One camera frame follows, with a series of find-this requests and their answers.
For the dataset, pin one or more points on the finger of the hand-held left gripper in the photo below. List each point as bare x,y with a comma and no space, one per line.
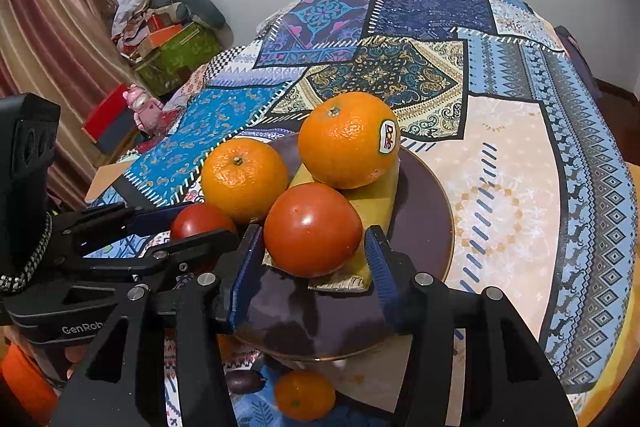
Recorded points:
150,219
165,253

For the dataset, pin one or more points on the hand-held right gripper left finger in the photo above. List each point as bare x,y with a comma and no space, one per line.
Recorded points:
245,277

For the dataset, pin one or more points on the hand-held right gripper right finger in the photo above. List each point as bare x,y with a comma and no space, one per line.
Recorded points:
382,277

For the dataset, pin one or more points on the dark red tomato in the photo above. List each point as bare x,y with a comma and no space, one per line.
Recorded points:
202,222

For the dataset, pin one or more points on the corn cob with husk end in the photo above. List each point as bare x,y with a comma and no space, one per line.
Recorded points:
372,212

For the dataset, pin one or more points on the dark purple plate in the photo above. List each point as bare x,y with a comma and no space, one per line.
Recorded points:
430,217

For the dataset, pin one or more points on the orange-red tomato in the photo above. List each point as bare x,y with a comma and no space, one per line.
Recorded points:
312,227

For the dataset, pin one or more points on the round orange with sticker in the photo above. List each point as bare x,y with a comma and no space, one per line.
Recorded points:
345,139

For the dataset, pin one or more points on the cardboard box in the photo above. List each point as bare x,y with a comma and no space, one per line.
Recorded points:
107,179

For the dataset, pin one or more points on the red box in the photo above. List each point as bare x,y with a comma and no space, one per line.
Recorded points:
102,112

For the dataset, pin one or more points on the dark plum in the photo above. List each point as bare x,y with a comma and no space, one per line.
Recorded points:
245,381

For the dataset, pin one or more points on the pink toy figure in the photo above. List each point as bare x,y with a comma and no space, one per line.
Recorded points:
145,109

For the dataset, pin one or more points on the small orange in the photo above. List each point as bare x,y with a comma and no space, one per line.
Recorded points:
304,394

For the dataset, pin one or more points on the striped brown curtain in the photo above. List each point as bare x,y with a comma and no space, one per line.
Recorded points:
45,32

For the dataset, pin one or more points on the blue patchwork cloth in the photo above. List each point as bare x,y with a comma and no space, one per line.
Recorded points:
500,157

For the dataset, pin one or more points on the floral checkered quilt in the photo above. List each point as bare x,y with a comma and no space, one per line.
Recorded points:
225,62

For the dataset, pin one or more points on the pile of papers and bags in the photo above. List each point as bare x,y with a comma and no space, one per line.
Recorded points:
131,22

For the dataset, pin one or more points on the orange box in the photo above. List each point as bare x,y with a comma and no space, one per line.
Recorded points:
165,34

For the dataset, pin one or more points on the orange cloth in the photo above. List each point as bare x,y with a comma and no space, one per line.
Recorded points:
22,382

